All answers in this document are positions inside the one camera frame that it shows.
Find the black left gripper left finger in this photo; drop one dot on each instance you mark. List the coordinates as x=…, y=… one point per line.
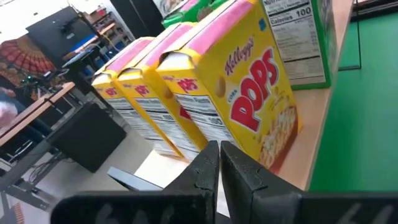
x=202, y=174

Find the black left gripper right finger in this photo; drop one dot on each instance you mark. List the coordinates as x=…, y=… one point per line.
x=248, y=193

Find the yellow Corn Pops cereal box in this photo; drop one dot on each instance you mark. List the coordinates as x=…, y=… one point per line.
x=248, y=93
x=124, y=115
x=146, y=99

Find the green Apple Jacks cereal box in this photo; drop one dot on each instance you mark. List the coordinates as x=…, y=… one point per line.
x=199, y=15
x=298, y=46

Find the wooden shelf with black legs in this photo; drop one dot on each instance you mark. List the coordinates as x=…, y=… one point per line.
x=311, y=130

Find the cluttered storage shelf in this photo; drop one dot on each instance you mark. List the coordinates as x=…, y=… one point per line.
x=107, y=29

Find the black cabinet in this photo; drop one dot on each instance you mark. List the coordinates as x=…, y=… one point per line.
x=90, y=137

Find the wooden background table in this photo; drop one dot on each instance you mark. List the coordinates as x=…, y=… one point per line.
x=46, y=102

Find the black pillar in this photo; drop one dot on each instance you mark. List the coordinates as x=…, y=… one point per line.
x=136, y=15

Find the person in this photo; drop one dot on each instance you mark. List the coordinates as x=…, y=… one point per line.
x=7, y=112

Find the black wall board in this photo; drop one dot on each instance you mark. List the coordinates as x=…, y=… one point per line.
x=56, y=34

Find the red patterned wall tapestry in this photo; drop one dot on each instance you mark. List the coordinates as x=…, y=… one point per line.
x=28, y=56

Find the black metal table frame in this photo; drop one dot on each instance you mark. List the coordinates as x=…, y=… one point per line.
x=379, y=9

